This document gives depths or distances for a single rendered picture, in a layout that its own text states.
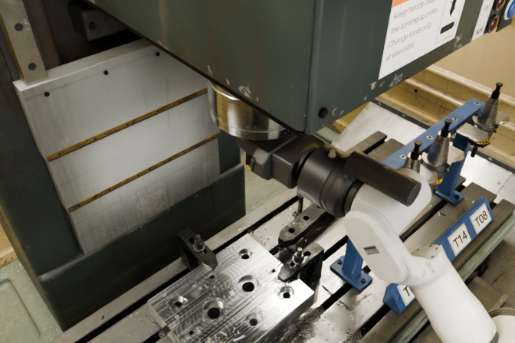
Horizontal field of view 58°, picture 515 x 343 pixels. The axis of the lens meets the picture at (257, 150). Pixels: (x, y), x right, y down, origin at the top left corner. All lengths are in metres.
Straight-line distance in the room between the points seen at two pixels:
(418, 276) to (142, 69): 0.74
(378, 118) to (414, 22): 1.37
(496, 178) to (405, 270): 1.16
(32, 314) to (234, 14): 1.31
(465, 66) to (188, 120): 0.93
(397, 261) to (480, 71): 1.14
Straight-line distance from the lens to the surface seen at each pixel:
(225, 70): 0.53
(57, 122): 1.07
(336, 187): 0.64
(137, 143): 1.20
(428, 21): 0.57
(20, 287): 1.72
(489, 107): 1.24
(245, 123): 0.65
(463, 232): 1.37
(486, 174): 1.76
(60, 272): 1.37
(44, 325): 1.60
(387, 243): 0.61
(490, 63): 1.66
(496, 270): 1.62
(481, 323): 0.70
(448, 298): 0.68
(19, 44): 0.99
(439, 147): 1.07
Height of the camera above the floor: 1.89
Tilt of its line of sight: 39 degrees down
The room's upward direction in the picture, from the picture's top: straight up
